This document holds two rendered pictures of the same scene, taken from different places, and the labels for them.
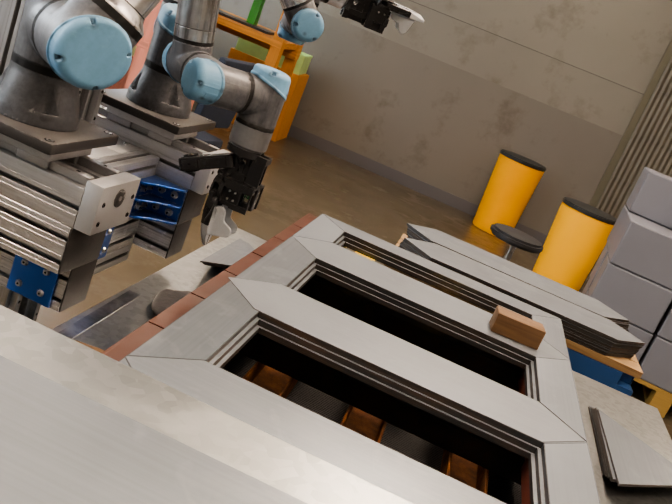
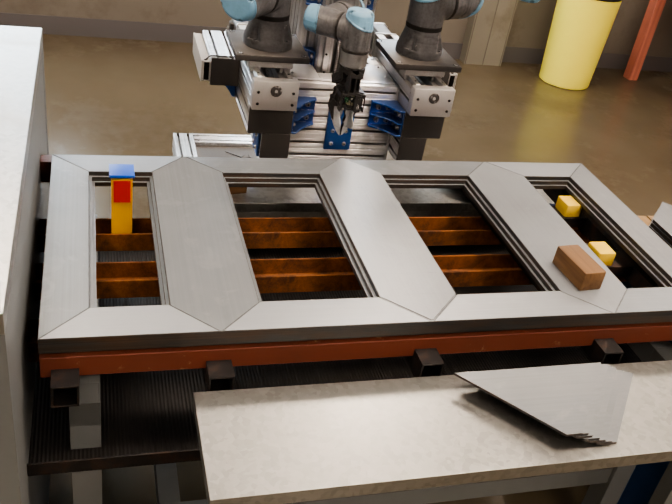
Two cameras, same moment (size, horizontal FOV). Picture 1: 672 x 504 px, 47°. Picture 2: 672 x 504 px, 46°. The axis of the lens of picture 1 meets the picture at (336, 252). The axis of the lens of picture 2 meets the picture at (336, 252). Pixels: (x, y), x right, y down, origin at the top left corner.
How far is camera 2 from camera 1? 1.82 m
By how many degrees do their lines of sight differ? 59
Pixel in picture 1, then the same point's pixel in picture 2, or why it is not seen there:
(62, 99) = (263, 32)
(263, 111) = (346, 38)
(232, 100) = (324, 30)
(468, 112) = not seen: outside the picture
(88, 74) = (233, 12)
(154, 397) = (17, 108)
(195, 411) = (20, 115)
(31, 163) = (248, 68)
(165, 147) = (402, 80)
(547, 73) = not seen: outside the picture
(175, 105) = (414, 50)
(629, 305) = not seen: outside the picture
